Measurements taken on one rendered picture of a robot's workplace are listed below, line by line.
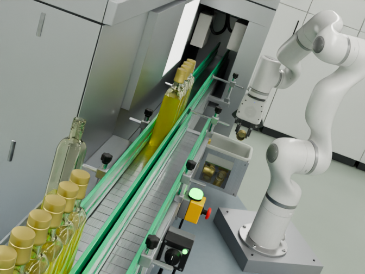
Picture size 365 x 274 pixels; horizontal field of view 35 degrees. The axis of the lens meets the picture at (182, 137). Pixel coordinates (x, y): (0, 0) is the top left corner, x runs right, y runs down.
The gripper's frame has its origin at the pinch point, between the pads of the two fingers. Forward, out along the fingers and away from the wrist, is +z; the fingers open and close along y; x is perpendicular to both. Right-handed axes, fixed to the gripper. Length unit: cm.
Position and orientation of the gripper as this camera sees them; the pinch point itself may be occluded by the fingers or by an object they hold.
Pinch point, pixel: (243, 131)
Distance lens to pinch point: 233.3
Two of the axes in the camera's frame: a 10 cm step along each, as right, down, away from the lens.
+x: 2.5, -2.6, 9.3
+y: 9.2, 3.8, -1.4
